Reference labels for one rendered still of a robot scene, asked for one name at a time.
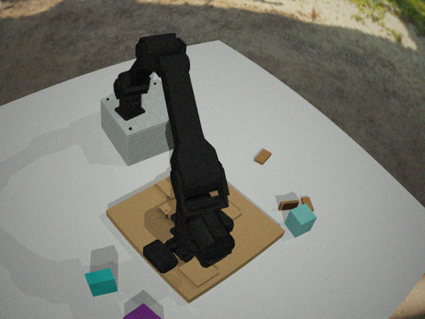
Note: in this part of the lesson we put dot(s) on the tan square puzzle board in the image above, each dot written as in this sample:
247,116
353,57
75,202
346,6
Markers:
145,217

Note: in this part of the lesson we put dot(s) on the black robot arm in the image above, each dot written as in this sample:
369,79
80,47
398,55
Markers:
195,168

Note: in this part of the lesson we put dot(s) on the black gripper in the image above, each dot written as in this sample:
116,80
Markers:
162,256

